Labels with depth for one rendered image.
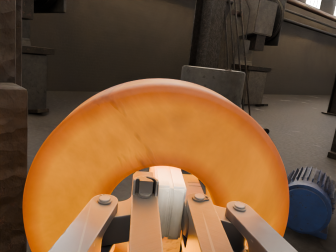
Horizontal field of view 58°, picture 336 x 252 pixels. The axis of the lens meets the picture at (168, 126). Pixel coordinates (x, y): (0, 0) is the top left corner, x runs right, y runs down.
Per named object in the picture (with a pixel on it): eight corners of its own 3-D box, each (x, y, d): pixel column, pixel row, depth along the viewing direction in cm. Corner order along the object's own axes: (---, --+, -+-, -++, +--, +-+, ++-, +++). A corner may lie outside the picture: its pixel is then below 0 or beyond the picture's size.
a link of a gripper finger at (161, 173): (165, 240, 16) (150, 239, 15) (158, 179, 22) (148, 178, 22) (172, 187, 15) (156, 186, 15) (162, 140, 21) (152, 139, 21)
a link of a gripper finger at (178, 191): (172, 187, 15) (187, 188, 15) (162, 141, 21) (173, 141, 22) (165, 240, 16) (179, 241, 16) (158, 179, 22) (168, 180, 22)
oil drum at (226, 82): (158, 154, 299) (168, 62, 280) (200, 147, 337) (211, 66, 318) (201, 175, 256) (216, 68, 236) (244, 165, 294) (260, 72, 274)
